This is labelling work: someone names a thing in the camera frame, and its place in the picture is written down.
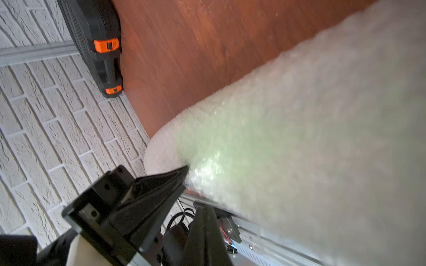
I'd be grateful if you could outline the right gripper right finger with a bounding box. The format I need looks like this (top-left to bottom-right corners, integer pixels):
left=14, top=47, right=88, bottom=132
left=204, top=206, right=233, bottom=266

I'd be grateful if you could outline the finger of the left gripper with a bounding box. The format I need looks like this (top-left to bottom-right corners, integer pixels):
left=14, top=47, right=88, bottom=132
left=62, top=166, right=189, bottom=266

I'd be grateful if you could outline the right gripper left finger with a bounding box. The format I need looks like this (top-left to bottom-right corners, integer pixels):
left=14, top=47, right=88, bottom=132
left=180, top=206, right=206, bottom=266

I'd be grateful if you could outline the green plastic wine glass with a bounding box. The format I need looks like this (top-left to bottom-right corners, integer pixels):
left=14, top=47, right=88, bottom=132
left=176, top=100, right=340, bottom=207

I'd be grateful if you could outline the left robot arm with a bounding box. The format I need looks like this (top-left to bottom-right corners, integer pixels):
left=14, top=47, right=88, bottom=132
left=36, top=166, right=189, bottom=266

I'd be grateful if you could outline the black plastic tool case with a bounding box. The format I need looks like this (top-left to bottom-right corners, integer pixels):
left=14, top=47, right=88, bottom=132
left=57, top=0, right=123, bottom=98

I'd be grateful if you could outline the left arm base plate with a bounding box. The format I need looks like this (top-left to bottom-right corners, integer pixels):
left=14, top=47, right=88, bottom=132
left=193, top=201, right=242, bottom=244

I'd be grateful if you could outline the aluminium mounting rail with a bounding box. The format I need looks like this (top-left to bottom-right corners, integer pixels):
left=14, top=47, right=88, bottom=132
left=180, top=193, right=324, bottom=266

